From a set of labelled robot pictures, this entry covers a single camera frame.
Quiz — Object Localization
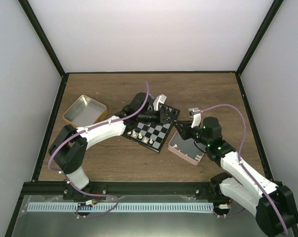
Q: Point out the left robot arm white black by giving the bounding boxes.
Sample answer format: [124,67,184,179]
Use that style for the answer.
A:
[48,92,179,199]

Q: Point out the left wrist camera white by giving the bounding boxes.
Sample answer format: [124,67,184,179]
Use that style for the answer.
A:
[153,94,167,111]

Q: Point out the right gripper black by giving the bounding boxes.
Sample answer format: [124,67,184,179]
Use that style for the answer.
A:
[173,121,210,147]

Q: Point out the white chess pieces in tin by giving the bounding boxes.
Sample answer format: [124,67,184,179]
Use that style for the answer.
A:
[170,143,203,160]

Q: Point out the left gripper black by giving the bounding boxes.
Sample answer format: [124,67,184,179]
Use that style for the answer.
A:
[138,108,177,125]

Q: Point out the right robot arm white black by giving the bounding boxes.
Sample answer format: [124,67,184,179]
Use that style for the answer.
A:
[174,117,298,237]

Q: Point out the pink metal tin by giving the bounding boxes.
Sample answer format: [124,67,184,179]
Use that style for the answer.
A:
[168,132,206,166]

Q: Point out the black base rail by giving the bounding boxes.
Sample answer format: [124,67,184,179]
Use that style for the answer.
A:
[21,181,228,201]

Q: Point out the yellow metal tin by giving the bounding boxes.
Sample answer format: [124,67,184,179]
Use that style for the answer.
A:
[62,95,108,127]

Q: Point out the black white chess board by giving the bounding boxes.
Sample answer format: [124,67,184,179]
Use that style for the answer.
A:
[122,97,180,153]

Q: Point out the metal front plate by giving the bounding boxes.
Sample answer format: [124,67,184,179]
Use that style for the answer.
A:
[8,196,263,237]

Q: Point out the light blue slotted cable duct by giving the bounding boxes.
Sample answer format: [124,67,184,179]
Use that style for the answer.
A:
[27,202,214,213]

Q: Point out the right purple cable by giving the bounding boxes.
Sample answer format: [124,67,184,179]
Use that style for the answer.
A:
[199,103,289,237]

